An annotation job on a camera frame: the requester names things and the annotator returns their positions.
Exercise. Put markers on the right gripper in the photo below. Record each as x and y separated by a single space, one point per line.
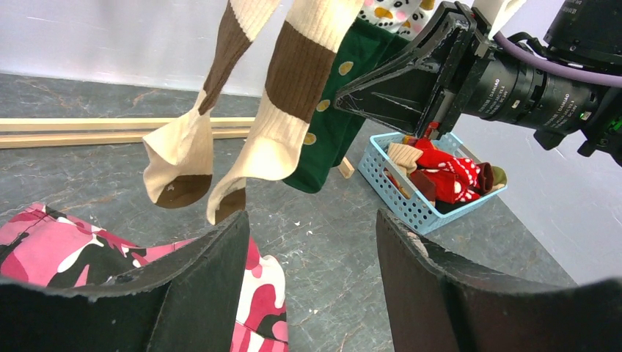
453 47

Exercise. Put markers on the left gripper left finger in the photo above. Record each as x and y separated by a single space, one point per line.
184 301

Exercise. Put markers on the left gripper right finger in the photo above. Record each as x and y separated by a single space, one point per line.
438 300

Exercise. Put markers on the green sock with yellow cuff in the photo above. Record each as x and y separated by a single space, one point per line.
380 30

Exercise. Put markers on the tan brown striped sock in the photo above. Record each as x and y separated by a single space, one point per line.
180 153
299 68

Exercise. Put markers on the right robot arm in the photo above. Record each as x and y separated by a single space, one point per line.
569 82

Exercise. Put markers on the brown tan socks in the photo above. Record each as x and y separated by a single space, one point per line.
405 156

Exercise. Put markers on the wooden hanger stand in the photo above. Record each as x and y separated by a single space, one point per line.
60 132

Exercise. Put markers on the red white patterned sock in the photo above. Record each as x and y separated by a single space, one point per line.
457 180

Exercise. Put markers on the pink camouflage cloth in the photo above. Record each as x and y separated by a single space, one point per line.
45 247

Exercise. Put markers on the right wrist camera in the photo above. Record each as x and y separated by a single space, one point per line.
497 12

